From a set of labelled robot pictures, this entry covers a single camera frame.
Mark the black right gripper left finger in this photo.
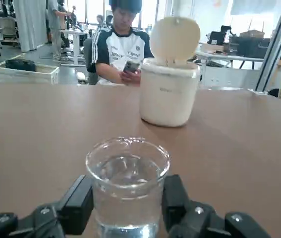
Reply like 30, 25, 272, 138
0, 174, 94, 238

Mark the standing person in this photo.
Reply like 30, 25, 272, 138
46, 0, 65, 61

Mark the clear glass measuring cup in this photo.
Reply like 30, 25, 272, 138
85, 136, 170, 238

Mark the smartphone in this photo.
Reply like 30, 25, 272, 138
122, 61, 140, 74

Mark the black bag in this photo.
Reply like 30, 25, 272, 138
5, 59, 36, 72

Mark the white plastic crate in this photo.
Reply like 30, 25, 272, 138
0, 63, 60, 85

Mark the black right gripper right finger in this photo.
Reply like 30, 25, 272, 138
161, 174, 272, 238

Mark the black equipment case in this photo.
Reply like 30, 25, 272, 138
229, 36, 281, 60

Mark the white desk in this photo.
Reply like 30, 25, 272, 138
60, 29, 88, 67

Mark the cream flip-lid bin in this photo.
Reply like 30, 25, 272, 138
139, 16, 202, 128

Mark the grey metal post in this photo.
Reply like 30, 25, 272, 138
255, 0, 281, 94

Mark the seated person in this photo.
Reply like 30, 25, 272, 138
92, 0, 156, 86

